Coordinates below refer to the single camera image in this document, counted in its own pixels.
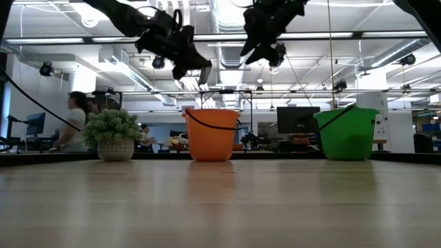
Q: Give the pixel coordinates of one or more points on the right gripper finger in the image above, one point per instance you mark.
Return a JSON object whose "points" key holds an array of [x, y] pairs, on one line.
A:
{"points": [[262, 55], [249, 46]]}

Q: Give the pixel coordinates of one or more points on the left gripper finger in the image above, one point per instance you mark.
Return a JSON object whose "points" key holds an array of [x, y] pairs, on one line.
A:
{"points": [[200, 62]]}

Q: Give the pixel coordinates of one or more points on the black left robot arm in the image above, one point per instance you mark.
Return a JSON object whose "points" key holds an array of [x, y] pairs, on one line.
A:
{"points": [[117, 17]]}

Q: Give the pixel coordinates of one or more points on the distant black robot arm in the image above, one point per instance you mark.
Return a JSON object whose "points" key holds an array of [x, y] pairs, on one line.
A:
{"points": [[253, 139]]}

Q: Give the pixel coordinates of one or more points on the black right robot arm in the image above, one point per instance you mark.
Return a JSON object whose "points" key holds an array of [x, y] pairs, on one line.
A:
{"points": [[423, 20]]}

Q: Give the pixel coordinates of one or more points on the monitor on arm mount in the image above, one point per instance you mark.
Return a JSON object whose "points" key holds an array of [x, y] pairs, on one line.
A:
{"points": [[36, 123]]}

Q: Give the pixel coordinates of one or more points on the black ceiling spotlight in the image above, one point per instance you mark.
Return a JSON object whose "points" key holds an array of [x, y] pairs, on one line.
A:
{"points": [[340, 85], [408, 59], [158, 62], [279, 58], [46, 69]]}

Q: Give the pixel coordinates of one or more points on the black computer monitor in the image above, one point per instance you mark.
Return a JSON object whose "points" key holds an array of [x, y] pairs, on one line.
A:
{"points": [[298, 120]]}

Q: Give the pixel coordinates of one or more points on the orange plastic bucket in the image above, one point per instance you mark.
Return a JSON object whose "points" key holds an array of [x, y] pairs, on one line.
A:
{"points": [[210, 137]]}

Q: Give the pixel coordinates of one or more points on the person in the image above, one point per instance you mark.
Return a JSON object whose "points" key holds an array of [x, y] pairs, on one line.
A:
{"points": [[146, 137], [93, 105], [74, 127]]}

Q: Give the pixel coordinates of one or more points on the artificial green potted plant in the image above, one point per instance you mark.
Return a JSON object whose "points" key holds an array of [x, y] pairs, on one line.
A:
{"points": [[112, 131]]}

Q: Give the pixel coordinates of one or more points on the green plastic bucket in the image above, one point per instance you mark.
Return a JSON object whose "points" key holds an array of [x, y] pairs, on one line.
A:
{"points": [[348, 137]]}

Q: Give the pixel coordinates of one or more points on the black office chair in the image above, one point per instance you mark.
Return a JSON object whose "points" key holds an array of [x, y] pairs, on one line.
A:
{"points": [[423, 143]]}

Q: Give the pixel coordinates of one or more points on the silver ceiling air duct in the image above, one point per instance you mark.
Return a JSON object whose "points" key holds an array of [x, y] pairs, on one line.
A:
{"points": [[234, 55]]}

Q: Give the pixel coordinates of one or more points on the black overhead frame beam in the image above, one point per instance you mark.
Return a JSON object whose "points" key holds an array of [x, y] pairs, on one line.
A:
{"points": [[344, 35]]}

